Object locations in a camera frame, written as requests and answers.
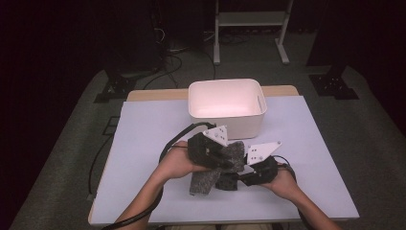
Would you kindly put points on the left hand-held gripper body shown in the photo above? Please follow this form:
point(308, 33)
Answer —
point(201, 150)

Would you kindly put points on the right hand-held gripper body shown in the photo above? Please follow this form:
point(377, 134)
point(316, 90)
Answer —
point(263, 171)

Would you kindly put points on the grey fluffy cloth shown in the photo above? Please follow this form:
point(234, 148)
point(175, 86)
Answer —
point(204, 183)

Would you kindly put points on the white plastic bin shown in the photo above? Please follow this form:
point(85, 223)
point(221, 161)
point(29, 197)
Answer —
point(226, 105)

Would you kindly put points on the person's left hand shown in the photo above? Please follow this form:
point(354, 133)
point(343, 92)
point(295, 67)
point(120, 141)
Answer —
point(177, 161)

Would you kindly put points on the person's right hand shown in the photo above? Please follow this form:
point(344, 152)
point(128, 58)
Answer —
point(285, 185)

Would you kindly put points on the black stand base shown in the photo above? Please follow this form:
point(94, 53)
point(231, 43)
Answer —
point(116, 87)
point(333, 86)

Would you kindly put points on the white metal stand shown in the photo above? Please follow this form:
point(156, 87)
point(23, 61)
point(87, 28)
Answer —
point(250, 18)

